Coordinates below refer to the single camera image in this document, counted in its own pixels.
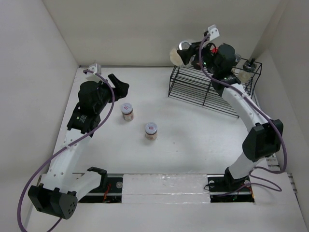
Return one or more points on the black-cap grinder bottle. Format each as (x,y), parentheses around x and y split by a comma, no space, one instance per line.
(248,67)

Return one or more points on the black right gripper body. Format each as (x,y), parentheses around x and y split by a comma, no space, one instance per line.
(211,66)

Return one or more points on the white-lid spice jar far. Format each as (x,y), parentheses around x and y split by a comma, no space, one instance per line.
(127,111)

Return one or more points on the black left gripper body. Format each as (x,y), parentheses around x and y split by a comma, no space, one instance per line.
(106,96)

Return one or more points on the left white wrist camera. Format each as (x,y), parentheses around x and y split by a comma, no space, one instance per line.
(92,70)

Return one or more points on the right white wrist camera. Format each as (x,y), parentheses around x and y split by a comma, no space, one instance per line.
(212,33)

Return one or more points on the red-lid dark sauce jar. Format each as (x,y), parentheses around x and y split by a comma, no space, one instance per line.
(195,63)

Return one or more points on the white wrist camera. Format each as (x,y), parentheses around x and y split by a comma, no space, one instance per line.
(92,70)
(212,33)

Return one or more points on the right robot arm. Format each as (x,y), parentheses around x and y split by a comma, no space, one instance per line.
(264,134)

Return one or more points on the silver-cap shaker bottle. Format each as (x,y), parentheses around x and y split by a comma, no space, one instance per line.
(237,60)

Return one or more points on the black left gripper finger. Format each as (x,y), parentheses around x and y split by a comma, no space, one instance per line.
(119,86)
(119,93)

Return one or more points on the white-lid spice jar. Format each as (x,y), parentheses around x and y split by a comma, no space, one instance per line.
(151,131)
(127,111)

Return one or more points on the white-lid spice jar near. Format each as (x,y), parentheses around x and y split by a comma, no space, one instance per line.
(151,131)

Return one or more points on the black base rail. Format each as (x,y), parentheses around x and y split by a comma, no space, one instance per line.
(165,189)

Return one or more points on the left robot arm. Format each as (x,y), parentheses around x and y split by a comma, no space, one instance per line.
(59,190)

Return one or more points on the red-lid orange-label sauce jar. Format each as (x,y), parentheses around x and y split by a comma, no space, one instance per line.
(215,50)

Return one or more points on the black wire rack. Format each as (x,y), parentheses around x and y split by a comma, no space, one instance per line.
(192,86)

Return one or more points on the round glass jar silver rim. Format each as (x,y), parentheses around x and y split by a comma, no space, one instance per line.
(174,58)

